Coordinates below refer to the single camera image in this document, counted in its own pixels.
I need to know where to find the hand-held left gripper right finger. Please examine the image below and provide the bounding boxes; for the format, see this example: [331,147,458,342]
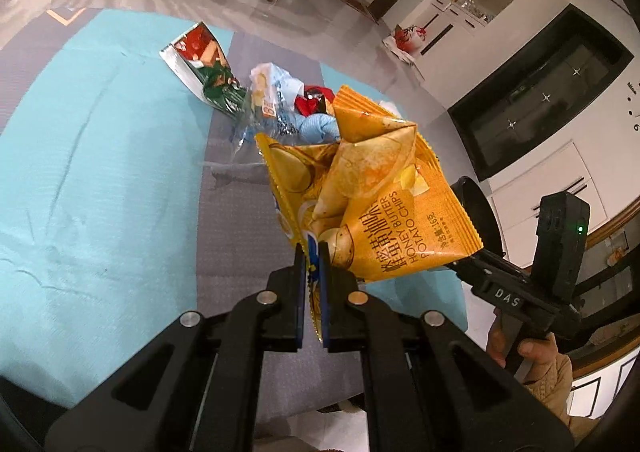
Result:
[318,241,576,452]

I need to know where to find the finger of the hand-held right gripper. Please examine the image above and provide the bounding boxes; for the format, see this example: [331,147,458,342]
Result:
[448,252,493,290]

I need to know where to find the person's right hand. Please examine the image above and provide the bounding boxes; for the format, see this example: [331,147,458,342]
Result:
[486,309,561,383]

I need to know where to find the yellow potato chip bag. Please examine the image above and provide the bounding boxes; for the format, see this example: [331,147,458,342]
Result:
[255,84,485,338]

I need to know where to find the black trash bin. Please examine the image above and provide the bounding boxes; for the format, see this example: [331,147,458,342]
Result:
[449,175,502,263]

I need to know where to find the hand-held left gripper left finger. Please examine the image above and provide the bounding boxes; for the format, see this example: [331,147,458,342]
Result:
[40,244,306,452]

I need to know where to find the person's right forearm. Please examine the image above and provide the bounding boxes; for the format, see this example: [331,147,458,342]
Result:
[520,354,606,443]

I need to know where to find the black glass cabinet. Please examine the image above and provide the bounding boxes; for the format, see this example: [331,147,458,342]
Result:
[447,2,635,183]

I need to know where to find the red white bag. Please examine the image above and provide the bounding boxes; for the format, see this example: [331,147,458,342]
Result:
[382,23,428,65]

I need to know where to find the red black wrapper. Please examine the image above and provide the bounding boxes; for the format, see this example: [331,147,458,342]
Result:
[294,86,337,117]

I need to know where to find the clear bag blue print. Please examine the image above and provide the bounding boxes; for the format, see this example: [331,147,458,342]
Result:
[230,62,306,153]

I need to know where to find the green red snack wrapper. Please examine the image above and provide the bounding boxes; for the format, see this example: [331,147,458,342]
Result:
[160,22,251,118]

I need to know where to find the wooden door frame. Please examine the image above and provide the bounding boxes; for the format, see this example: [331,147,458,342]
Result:
[582,212,640,258]

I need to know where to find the white cupboard black handles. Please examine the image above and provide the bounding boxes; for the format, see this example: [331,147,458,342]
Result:
[487,142,616,273]

